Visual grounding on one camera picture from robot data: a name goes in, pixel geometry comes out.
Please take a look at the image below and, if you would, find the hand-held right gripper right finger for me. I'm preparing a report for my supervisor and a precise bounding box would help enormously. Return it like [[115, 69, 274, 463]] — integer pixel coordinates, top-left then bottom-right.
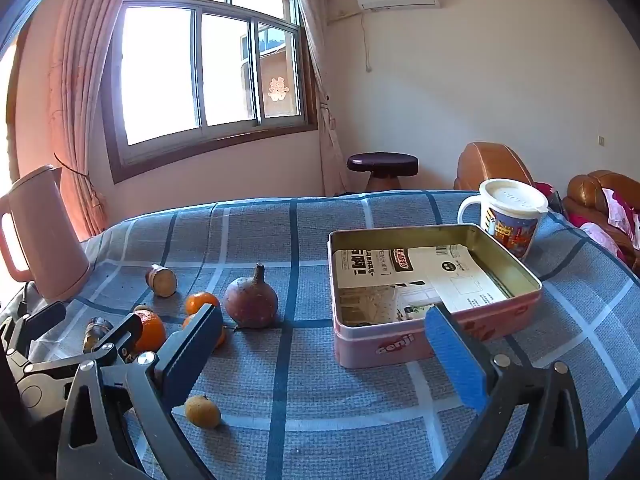
[[425, 304, 588, 480]]

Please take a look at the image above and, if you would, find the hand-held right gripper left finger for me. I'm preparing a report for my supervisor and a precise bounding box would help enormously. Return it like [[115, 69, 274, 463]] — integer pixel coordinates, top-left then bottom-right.
[[56, 304, 226, 480]]

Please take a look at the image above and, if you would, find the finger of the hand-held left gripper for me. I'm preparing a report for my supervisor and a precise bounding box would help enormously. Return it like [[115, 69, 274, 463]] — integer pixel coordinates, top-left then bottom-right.
[[75, 311, 144, 367], [27, 301, 67, 343]]

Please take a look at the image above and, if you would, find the large orange mandarin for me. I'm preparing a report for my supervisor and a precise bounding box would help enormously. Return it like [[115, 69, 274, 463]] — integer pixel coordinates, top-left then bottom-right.
[[131, 310, 167, 353]]

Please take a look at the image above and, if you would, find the small orange mandarin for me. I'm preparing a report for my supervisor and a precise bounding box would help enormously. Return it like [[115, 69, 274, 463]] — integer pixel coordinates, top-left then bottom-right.
[[181, 312, 227, 350], [186, 291, 221, 317]]

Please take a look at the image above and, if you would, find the brown candy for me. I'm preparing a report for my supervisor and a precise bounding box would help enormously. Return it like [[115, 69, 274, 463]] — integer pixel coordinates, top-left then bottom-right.
[[82, 316, 118, 353]]

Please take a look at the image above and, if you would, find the purple passion fruit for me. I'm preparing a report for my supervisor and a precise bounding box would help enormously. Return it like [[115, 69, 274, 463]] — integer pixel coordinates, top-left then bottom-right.
[[223, 262, 279, 330]]

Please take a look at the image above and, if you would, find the pink tin box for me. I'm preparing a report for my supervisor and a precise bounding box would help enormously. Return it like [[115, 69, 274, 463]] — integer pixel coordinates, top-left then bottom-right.
[[327, 223, 543, 370]]

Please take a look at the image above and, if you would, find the small yellow loquat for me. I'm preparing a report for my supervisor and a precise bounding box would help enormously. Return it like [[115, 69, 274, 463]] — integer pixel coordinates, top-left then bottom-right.
[[184, 395, 222, 429]]

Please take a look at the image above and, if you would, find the pink electric kettle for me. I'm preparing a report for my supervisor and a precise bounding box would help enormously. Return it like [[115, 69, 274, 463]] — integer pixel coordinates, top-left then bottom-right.
[[0, 164, 93, 303]]

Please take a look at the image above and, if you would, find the blue plaid cloth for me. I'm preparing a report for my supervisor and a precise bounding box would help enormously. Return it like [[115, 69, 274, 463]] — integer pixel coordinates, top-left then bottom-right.
[[0, 190, 640, 480]]

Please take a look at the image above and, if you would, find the white printed mug with lid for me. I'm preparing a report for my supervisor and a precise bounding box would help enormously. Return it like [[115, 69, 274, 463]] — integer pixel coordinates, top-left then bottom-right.
[[457, 178, 550, 261]]

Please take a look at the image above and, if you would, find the red cloth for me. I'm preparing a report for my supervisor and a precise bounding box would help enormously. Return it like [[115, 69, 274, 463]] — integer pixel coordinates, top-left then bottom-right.
[[537, 182, 563, 211]]

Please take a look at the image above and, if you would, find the brown leather armchair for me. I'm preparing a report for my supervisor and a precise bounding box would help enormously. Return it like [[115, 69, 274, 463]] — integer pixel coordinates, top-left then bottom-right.
[[454, 141, 536, 192], [562, 170, 640, 273]]

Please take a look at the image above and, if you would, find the dark round stool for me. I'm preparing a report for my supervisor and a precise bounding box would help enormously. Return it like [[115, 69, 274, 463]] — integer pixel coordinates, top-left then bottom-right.
[[347, 152, 420, 193]]

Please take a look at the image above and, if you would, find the pink floral clothing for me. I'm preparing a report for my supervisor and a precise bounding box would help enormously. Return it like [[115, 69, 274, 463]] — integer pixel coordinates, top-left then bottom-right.
[[570, 187, 640, 261]]

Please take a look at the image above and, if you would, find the pink embroidered curtain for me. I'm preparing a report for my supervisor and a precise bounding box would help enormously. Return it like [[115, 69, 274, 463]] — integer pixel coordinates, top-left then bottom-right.
[[47, 0, 146, 241]]

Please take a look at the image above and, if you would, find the brown framed window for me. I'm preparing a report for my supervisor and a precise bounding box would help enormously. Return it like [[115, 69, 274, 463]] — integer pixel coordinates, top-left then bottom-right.
[[102, 0, 321, 185]]

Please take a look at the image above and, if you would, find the pale plain curtain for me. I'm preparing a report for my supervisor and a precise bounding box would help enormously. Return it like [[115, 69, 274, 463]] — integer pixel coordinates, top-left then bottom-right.
[[292, 0, 353, 197]]

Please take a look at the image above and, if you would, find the white air conditioner cable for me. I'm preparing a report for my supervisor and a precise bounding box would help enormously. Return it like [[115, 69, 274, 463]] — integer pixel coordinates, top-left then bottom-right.
[[327, 9, 375, 74]]

